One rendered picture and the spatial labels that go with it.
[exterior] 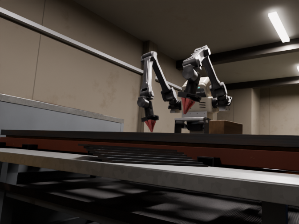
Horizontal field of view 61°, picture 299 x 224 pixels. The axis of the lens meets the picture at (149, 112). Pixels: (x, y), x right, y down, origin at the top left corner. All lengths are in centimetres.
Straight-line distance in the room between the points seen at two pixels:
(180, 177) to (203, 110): 158
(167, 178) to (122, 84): 483
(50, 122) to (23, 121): 20
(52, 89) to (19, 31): 92
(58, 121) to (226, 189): 158
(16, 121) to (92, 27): 349
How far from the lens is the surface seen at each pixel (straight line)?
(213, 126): 88
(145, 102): 159
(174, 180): 49
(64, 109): 195
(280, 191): 44
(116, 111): 511
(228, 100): 201
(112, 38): 530
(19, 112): 176
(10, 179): 160
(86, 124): 208
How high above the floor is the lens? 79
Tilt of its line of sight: 8 degrees up
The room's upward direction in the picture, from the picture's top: 4 degrees clockwise
